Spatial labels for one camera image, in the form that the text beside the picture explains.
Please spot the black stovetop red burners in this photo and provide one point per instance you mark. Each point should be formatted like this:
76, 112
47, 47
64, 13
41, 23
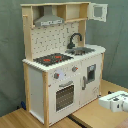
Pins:
52, 59

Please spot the white fridge door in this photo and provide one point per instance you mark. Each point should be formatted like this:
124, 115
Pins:
90, 79

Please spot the left red stove knob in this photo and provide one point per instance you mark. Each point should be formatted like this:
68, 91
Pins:
56, 75

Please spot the wooden toy kitchen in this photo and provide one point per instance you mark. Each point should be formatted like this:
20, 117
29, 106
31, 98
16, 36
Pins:
47, 40

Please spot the red stove knob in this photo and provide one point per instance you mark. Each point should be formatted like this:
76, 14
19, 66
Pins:
74, 68
56, 75

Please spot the black toy faucet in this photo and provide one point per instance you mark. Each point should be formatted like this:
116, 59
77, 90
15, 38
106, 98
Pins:
73, 40

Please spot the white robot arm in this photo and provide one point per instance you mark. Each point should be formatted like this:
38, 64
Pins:
116, 101

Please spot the white oven door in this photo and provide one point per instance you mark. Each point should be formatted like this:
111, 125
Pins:
64, 98

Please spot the grey range hood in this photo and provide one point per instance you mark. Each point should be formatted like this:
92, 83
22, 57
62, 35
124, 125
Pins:
48, 18

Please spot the white microwave door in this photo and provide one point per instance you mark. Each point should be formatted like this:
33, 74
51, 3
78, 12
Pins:
97, 11

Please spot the right red stove knob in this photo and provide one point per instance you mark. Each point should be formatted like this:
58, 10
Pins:
74, 68

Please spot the grey toy sink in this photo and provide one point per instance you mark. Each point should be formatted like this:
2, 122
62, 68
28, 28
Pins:
79, 51

